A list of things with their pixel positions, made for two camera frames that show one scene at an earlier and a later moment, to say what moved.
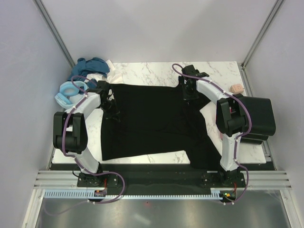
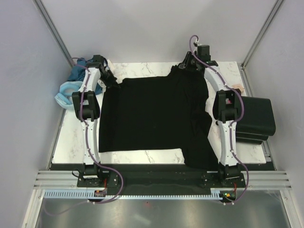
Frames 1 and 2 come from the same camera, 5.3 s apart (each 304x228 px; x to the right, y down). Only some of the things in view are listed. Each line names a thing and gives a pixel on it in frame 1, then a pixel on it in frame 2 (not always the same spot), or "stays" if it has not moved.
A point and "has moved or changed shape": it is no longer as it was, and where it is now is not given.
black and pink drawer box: [232, 118] stays
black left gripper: [113, 115] -> [112, 83]
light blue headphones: [68, 89] stays
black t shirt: [155, 121] has moved or changed shape
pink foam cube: [237, 88] stays
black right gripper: [188, 98] -> [185, 65]
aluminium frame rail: [52, 179] stays
